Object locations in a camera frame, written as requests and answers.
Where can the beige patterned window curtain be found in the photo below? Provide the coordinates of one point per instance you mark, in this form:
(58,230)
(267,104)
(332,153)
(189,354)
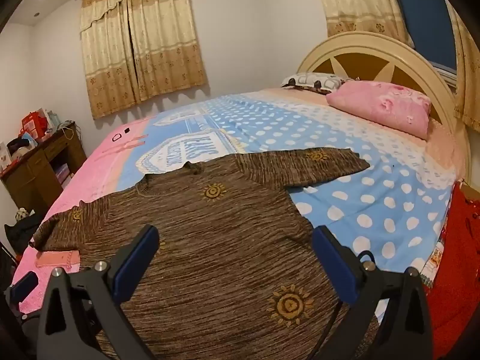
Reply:
(468,93)
(150,45)
(360,3)

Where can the pink pillow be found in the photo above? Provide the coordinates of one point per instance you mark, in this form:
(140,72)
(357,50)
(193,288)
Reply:
(382,105)

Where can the dark bag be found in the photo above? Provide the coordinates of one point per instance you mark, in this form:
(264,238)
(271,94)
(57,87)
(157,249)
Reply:
(22,228)

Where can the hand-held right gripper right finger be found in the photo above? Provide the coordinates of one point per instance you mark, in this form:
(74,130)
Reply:
(332,266)

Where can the red knit cloth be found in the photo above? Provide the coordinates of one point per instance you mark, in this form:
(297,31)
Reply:
(457,270)

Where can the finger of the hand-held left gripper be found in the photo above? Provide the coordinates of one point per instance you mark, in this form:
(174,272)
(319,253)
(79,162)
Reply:
(23,285)

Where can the red gift bag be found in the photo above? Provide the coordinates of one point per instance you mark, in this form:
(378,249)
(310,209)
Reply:
(33,123)

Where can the dark window pane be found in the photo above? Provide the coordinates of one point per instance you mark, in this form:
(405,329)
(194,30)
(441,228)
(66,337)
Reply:
(423,18)

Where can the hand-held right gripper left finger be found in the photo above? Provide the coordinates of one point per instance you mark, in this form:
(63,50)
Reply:
(137,262)

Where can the blue pink printed bed sheet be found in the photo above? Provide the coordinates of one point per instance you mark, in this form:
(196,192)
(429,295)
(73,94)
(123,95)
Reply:
(337,138)

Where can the small pink cloth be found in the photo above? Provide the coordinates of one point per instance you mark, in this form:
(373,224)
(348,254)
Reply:
(56,258)

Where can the cream wooden headboard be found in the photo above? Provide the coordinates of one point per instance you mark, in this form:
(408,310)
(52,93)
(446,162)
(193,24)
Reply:
(446,93)

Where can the brown wooden desk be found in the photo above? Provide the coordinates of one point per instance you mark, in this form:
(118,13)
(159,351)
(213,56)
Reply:
(33,180)

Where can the brown knit sweater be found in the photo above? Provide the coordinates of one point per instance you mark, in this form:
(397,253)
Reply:
(225,232)

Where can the teal box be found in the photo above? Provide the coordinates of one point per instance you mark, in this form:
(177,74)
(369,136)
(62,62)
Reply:
(53,119)

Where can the grey white patterned pillow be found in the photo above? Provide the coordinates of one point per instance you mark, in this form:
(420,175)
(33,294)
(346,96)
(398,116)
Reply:
(313,81)

